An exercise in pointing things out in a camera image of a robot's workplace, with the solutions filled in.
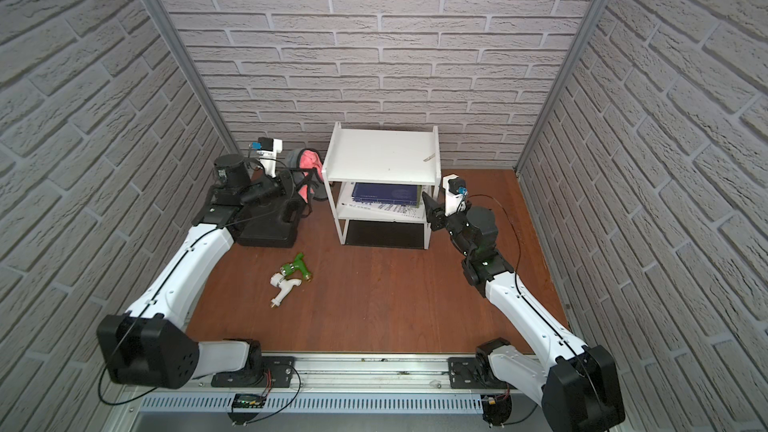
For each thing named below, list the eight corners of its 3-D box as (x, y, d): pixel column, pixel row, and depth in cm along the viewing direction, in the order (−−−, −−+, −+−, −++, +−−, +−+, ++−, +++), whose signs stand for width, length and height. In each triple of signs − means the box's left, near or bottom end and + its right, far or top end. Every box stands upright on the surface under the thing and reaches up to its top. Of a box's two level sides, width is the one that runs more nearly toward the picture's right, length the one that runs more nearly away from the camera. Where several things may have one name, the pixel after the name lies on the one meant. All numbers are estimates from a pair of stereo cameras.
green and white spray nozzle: (259, 288, 90) (256, 285, 87) (303, 256, 97) (301, 252, 95) (274, 309, 86) (271, 306, 84) (318, 273, 93) (317, 270, 91)
